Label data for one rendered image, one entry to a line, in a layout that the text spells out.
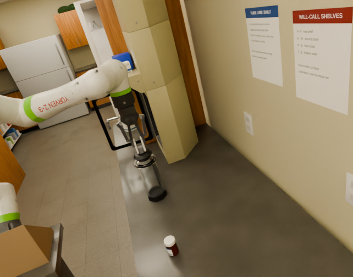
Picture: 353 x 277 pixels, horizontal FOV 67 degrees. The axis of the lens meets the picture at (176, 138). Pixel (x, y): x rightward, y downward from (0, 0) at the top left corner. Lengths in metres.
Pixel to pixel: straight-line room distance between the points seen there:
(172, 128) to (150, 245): 0.67
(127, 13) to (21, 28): 5.82
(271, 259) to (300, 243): 0.12
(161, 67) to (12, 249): 1.06
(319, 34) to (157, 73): 0.83
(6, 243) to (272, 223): 1.06
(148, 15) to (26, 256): 1.21
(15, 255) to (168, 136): 0.91
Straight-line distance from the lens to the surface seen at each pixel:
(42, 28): 7.04
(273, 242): 1.10
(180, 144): 1.59
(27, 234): 1.30
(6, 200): 1.41
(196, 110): 1.96
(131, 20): 1.40
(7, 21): 7.18
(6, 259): 1.39
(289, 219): 1.18
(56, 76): 6.42
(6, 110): 1.25
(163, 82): 1.45
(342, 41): 0.82
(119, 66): 1.11
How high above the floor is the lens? 1.79
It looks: 26 degrees down
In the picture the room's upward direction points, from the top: 16 degrees counter-clockwise
